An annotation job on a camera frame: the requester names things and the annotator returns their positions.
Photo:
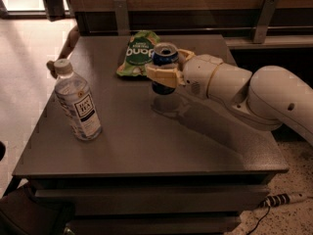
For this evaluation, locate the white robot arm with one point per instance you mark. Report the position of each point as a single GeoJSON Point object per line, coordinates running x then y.
{"type": "Point", "coordinates": [264, 99]}

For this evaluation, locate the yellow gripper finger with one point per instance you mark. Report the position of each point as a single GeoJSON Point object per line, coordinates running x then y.
{"type": "Point", "coordinates": [167, 75]}
{"type": "Point", "coordinates": [185, 55]}

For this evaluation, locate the metal wall bracket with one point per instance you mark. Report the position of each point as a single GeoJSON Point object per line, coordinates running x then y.
{"type": "Point", "coordinates": [266, 14]}
{"type": "Point", "coordinates": [121, 17]}

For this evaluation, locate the right metal wall bracket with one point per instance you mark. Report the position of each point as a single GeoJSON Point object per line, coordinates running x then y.
{"type": "Point", "coordinates": [266, 14]}

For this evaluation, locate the blue pepsi can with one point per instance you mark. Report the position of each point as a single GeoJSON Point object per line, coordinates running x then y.
{"type": "Point", "coordinates": [164, 53]}

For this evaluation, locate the dark object at left edge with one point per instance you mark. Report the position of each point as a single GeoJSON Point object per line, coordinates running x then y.
{"type": "Point", "coordinates": [2, 150]}

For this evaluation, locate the dark bag on floor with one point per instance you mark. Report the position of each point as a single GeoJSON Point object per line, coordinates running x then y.
{"type": "Point", "coordinates": [22, 214]}

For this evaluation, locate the green dang chips bag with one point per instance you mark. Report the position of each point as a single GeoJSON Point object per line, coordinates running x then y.
{"type": "Point", "coordinates": [138, 53]}

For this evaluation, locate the dark hanging object top left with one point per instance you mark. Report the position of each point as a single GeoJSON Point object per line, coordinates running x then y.
{"type": "Point", "coordinates": [55, 10]}

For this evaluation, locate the striped power strip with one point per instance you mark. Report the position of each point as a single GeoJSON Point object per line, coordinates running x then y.
{"type": "Point", "coordinates": [283, 199]}

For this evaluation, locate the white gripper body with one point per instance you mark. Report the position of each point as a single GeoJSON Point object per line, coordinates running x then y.
{"type": "Point", "coordinates": [200, 72]}

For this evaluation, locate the grey drawer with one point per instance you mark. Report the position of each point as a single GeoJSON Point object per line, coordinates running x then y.
{"type": "Point", "coordinates": [160, 200]}
{"type": "Point", "coordinates": [190, 225]}

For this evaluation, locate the clear plastic water bottle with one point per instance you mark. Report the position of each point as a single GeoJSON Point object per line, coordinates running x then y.
{"type": "Point", "coordinates": [75, 97]}

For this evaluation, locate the left metal wall bracket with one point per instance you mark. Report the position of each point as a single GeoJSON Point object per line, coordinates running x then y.
{"type": "Point", "coordinates": [121, 17]}

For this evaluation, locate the lower grey drawer front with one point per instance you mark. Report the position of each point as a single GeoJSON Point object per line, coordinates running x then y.
{"type": "Point", "coordinates": [190, 225]}

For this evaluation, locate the person's bare leg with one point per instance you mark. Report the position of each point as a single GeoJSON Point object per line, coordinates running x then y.
{"type": "Point", "coordinates": [68, 47]}

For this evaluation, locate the upper grey drawer front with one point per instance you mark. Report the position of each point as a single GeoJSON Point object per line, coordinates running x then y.
{"type": "Point", "coordinates": [160, 200]}

